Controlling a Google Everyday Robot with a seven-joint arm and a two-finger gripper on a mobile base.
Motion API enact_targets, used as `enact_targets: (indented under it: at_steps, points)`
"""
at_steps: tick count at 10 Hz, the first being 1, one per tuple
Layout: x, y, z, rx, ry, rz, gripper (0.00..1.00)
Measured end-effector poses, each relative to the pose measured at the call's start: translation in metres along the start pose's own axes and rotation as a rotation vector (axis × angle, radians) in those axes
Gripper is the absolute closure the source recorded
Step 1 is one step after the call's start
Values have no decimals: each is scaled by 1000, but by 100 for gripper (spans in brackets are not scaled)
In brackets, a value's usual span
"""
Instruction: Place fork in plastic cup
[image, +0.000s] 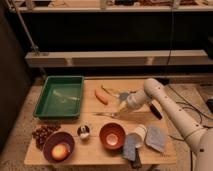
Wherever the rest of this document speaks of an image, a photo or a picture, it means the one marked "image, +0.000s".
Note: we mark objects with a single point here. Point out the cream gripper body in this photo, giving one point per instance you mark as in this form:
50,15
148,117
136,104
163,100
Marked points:
122,108

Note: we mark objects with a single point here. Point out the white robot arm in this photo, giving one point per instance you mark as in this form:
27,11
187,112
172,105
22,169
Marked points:
197,137

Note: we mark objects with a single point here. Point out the small metal cup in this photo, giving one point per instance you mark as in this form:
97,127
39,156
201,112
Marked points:
83,132

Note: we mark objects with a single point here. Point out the blue measuring spoon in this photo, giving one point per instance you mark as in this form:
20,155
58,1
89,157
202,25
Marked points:
123,96

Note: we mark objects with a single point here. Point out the orange carrot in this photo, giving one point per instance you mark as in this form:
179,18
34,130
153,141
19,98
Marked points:
101,98

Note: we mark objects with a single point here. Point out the orange bowl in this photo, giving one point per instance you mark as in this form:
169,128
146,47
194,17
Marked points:
112,136

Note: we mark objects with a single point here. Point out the wooden table board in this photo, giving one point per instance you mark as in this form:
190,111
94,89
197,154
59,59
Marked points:
92,152

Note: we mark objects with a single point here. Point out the blue grey sponge front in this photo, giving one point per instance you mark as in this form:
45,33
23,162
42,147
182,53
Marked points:
129,148

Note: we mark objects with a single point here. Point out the grey sponge right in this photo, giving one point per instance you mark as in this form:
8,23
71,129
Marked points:
155,138

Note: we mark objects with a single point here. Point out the grey metal shelf beam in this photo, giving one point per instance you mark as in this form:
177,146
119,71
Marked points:
118,58

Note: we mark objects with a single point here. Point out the green plastic tray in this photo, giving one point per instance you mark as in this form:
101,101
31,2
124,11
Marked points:
60,98

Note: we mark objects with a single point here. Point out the purple bowl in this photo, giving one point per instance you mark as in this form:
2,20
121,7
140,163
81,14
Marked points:
58,138

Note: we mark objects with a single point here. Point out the yellow orange fruit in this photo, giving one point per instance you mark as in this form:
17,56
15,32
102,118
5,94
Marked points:
59,152

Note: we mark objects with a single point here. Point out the bunch of dark grapes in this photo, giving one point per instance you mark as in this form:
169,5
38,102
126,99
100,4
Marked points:
42,133

